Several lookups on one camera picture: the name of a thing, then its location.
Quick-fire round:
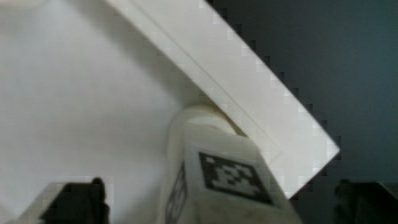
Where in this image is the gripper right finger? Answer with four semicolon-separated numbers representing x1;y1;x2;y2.
333;179;398;224

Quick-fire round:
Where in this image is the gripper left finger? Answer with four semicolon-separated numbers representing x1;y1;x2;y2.
16;177;112;224

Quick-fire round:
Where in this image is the white table leg with tag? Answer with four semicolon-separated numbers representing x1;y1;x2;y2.
155;105;304;224

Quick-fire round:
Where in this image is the white square tabletop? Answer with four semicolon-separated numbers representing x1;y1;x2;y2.
0;0;342;224

